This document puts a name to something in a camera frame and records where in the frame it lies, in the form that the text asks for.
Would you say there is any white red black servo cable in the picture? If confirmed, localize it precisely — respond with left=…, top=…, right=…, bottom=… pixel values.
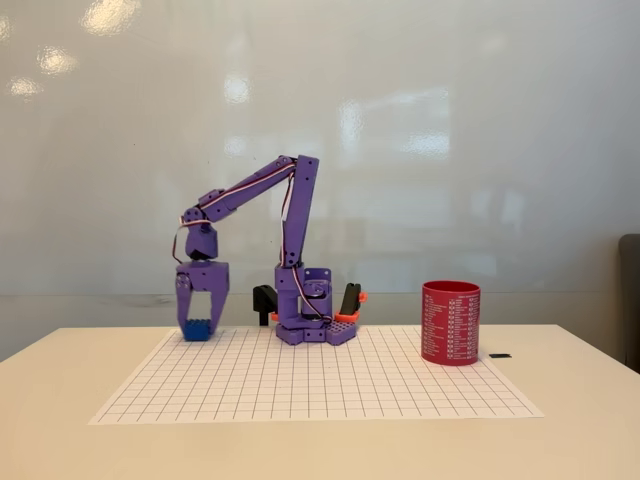
left=171, top=218, right=212, bottom=265

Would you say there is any white grid paper sheet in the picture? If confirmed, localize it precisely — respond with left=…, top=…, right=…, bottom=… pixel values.
left=87, top=326, right=546, bottom=427

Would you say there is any blue toy brick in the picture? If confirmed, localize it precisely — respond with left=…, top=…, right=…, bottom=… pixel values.
left=182, top=318, right=214, bottom=343

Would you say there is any red printed cup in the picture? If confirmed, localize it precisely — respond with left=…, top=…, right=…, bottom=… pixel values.
left=420, top=280, right=483, bottom=368

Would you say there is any dark grey chair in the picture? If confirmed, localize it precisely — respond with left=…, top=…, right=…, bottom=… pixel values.
left=617, top=233, right=640, bottom=375

